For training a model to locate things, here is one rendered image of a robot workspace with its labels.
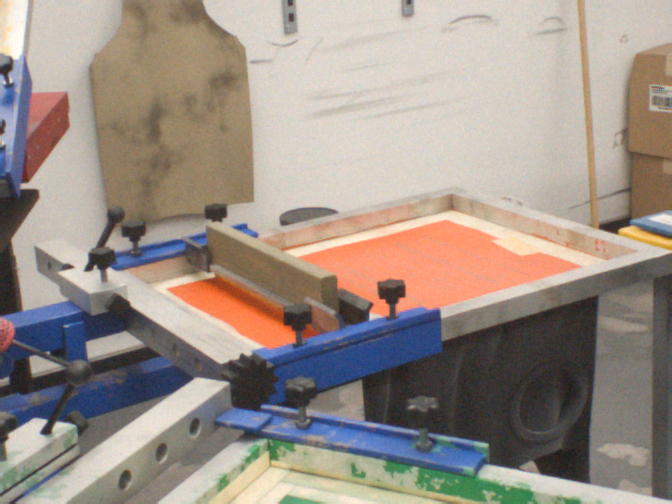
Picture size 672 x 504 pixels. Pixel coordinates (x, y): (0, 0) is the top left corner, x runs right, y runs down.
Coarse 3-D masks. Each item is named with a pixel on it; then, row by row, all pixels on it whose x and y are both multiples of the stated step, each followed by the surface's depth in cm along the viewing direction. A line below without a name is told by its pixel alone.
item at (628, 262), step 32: (448, 192) 257; (320, 224) 241; (352, 224) 245; (384, 224) 249; (512, 224) 242; (544, 224) 234; (576, 224) 231; (608, 256) 221; (640, 256) 212; (512, 288) 201; (544, 288) 200; (576, 288) 204; (608, 288) 208; (448, 320) 191; (480, 320) 194
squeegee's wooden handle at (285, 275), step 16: (208, 224) 219; (224, 224) 219; (208, 240) 220; (224, 240) 214; (240, 240) 210; (256, 240) 209; (224, 256) 216; (240, 256) 210; (256, 256) 205; (272, 256) 201; (288, 256) 200; (240, 272) 212; (256, 272) 207; (272, 272) 202; (288, 272) 197; (304, 272) 193; (320, 272) 191; (272, 288) 203; (288, 288) 198; (304, 288) 194; (320, 288) 190; (336, 288) 191; (336, 304) 191
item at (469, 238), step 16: (432, 224) 248; (448, 224) 248; (368, 240) 240; (384, 240) 240; (400, 240) 239; (448, 240) 238; (464, 240) 237; (480, 240) 237; (304, 256) 233; (320, 256) 233; (336, 256) 232; (176, 288) 220; (192, 288) 220; (208, 288) 219; (224, 288) 219; (192, 304) 212; (208, 304) 212; (224, 304) 211; (240, 304) 211; (256, 304) 210; (224, 320) 204
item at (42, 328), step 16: (64, 304) 190; (16, 320) 185; (32, 320) 184; (48, 320) 184; (64, 320) 186; (80, 320) 187; (96, 320) 188; (112, 320) 190; (16, 336) 182; (32, 336) 184; (48, 336) 185; (96, 336) 189; (16, 352) 183
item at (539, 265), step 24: (528, 264) 222; (552, 264) 221; (576, 264) 221; (480, 288) 212; (504, 288) 211; (264, 312) 206; (384, 312) 203; (264, 336) 196; (288, 336) 196; (312, 336) 195
